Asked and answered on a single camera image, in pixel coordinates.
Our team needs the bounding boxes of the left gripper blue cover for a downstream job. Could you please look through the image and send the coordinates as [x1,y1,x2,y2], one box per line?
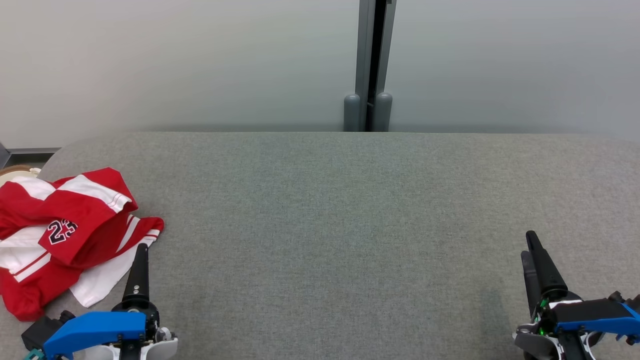
[42,243,179,360]

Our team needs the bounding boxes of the red white striped jersey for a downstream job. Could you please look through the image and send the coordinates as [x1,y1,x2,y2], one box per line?
[0,216,165,322]

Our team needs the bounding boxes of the cream laundry basket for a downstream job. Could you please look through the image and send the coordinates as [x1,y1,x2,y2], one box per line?
[0,165,42,190]

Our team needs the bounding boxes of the grey partition post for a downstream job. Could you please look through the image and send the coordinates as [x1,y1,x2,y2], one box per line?
[355,0,397,132]

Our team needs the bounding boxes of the dark grey skirting strip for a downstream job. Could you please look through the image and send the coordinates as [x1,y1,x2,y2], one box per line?
[0,142,62,168]

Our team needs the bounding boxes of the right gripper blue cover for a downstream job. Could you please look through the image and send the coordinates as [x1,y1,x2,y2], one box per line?
[514,230,640,360]

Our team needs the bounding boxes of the grey cylinder post foot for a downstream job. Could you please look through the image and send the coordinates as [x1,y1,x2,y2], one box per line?
[373,92,393,132]
[343,93,362,132]

